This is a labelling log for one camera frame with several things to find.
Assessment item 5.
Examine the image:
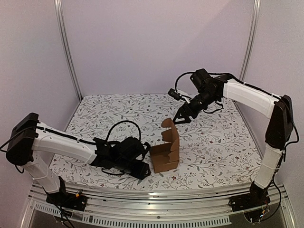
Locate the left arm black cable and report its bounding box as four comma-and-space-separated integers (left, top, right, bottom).
105, 120, 142, 145

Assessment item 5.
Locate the aluminium frame post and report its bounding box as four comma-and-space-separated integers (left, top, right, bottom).
239, 0, 261, 81
54, 0, 83, 102

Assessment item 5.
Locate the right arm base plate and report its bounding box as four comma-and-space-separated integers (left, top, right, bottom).
228, 193, 271, 212

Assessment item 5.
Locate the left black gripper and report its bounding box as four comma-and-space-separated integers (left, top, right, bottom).
114, 159, 151, 181

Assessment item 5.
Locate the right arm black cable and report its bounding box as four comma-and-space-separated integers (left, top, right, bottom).
174, 71, 195, 92

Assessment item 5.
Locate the left aluminium frame post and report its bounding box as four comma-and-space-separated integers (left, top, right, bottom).
54, 0, 83, 102

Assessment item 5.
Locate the floral patterned table mat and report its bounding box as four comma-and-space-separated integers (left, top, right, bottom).
50, 95, 261, 191

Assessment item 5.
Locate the front aluminium rail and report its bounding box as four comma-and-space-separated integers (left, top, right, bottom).
20, 182, 297, 228

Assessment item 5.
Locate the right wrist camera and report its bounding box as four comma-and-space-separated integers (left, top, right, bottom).
168, 88, 191, 104

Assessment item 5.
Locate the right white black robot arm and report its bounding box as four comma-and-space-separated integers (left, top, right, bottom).
168, 69, 297, 207

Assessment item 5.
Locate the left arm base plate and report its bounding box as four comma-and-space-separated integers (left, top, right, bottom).
46, 192, 88, 211

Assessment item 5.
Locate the brown cardboard box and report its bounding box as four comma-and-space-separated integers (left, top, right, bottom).
150, 118, 180, 173

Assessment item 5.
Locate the right aluminium frame post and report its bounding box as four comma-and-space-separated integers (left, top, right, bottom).
239, 0, 261, 81

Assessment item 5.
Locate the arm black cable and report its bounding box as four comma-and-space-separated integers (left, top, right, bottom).
174, 71, 195, 92
105, 120, 142, 145

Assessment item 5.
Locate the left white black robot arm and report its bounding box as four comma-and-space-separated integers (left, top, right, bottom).
0, 113, 151, 206

